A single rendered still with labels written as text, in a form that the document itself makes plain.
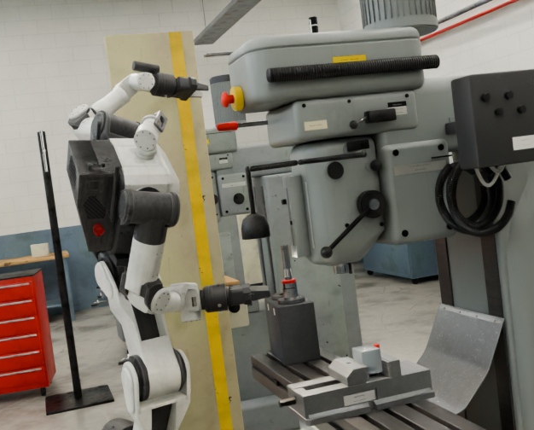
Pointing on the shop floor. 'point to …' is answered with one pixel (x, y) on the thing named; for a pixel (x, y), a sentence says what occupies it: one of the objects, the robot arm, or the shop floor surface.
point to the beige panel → (187, 223)
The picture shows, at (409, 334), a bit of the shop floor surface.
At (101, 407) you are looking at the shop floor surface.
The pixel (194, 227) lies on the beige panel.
